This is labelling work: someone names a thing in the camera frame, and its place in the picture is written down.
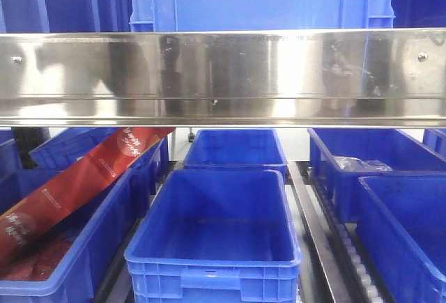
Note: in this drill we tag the clear plastic bag in bin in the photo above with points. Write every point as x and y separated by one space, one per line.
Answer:
354 164

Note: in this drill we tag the red printed package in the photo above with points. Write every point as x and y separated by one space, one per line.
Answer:
27 220

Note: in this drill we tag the blue rear centre bin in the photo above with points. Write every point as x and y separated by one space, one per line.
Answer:
233 149

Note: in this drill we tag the blue front left bin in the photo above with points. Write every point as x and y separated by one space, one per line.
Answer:
90 238

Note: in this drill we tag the steel shelf rail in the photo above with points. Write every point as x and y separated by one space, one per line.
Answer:
330 77

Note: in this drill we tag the blue front centre bin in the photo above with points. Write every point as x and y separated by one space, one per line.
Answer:
216 236

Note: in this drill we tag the blue front right bin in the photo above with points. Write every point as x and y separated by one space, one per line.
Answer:
401 223

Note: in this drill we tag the roller track rail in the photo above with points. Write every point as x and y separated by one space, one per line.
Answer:
335 266

